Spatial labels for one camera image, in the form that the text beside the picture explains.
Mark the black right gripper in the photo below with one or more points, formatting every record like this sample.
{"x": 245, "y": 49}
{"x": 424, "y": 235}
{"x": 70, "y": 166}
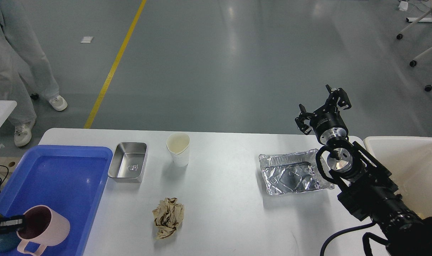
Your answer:
{"x": 328, "y": 125}

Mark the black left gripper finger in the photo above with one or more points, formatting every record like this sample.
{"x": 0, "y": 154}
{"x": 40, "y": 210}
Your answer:
{"x": 12, "y": 224}

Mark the pink mug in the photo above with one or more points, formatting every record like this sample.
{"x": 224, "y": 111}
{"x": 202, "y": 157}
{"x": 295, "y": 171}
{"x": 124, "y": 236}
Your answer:
{"x": 44, "y": 228}

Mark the stainless steel rectangular container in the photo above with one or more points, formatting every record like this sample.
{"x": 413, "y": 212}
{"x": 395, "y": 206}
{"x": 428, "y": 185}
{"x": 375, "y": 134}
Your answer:
{"x": 128, "y": 162}

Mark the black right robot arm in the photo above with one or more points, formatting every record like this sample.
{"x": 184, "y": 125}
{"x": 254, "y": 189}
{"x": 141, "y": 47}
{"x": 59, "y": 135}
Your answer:
{"x": 366, "y": 189}

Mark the aluminium foil tray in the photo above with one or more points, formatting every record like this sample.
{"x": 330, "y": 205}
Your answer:
{"x": 292, "y": 173}

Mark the blue plastic tray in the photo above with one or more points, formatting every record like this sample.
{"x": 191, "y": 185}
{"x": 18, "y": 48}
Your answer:
{"x": 68, "y": 179}

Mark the white plastic bin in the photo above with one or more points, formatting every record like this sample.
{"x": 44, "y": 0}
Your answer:
{"x": 409, "y": 159}

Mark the white paper cup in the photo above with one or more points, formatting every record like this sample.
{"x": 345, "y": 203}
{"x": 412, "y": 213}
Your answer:
{"x": 178, "y": 146}

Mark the crumpled brown paper ball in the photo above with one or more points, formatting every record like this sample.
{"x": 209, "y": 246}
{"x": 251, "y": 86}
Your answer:
{"x": 168, "y": 216}

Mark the person in light jeans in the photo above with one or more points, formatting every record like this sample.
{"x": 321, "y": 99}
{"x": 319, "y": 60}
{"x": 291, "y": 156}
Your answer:
{"x": 19, "y": 41}

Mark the white paper on floor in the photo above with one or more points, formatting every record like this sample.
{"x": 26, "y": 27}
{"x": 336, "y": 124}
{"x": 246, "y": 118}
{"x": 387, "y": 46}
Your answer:
{"x": 87, "y": 39}

